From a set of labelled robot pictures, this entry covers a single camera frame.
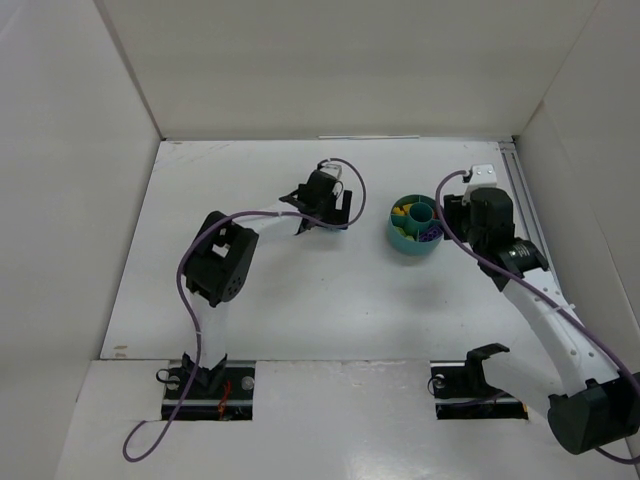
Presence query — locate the purple lego figure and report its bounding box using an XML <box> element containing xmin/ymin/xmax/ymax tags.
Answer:
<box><xmin>418</xmin><ymin>225</ymin><xmax>443</xmax><ymax>243</ymax></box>

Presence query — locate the yellow lego brick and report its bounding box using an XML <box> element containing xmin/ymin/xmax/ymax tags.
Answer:
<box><xmin>392</xmin><ymin>203</ymin><xmax>413</xmax><ymax>216</ymax></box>

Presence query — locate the teal lego block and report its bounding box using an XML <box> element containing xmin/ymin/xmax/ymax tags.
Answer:
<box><xmin>321</xmin><ymin>225</ymin><xmax>348</xmax><ymax>232</ymax></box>

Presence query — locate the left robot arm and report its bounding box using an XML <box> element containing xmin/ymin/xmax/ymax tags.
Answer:
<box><xmin>179</xmin><ymin>161</ymin><xmax>352</xmax><ymax>392</ymax></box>

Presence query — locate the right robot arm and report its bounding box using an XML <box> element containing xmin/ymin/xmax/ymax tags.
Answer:
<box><xmin>436</xmin><ymin>186</ymin><xmax>639</xmax><ymax>455</ymax></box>

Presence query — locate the teal round divided container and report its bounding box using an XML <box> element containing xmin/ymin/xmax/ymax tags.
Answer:
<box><xmin>387</xmin><ymin>194</ymin><xmax>444</xmax><ymax>257</ymax></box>

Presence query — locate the lime lego in container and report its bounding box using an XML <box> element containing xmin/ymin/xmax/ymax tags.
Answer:
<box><xmin>394</xmin><ymin>226</ymin><xmax>413</xmax><ymax>238</ymax></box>

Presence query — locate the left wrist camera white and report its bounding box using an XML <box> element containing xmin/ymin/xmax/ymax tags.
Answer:
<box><xmin>317</xmin><ymin>159</ymin><xmax>342</xmax><ymax>181</ymax></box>

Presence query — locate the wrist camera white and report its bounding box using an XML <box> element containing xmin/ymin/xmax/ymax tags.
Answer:
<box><xmin>317</xmin><ymin>159</ymin><xmax>342</xmax><ymax>181</ymax></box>
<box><xmin>462</xmin><ymin>164</ymin><xmax>498</xmax><ymax>205</ymax></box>

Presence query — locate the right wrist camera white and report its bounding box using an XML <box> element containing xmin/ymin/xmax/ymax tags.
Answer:
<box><xmin>462</xmin><ymin>164</ymin><xmax>498</xmax><ymax>205</ymax></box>

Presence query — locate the aluminium rail right edge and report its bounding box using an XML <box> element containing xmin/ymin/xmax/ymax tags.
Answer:
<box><xmin>498</xmin><ymin>139</ymin><xmax>558</xmax><ymax>280</ymax></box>

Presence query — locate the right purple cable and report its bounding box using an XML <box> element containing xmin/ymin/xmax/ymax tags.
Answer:
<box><xmin>434</xmin><ymin>170</ymin><xmax>640</xmax><ymax>466</ymax></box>

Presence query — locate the purple cable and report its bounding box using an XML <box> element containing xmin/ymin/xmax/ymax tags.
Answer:
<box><xmin>434</xmin><ymin>170</ymin><xmax>640</xmax><ymax>466</ymax></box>
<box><xmin>122</xmin><ymin>158</ymin><xmax>369</xmax><ymax>462</ymax></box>

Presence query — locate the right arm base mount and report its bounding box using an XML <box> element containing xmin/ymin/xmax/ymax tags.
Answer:
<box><xmin>427</xmin><ymin>343</ymin><xmax>529</xmax><ymax>421</ymax></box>

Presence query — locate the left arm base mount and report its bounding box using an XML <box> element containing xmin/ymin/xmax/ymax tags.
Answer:
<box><xmin>156</xmin><ymin>354</ymin><xmax>256</xmax><ymax>421</ymax></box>

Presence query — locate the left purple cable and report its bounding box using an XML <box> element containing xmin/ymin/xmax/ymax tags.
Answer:
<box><xmin>122</xmin><ymin>158</ymin><xmax>369</xmax><ymax>462</ymax></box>

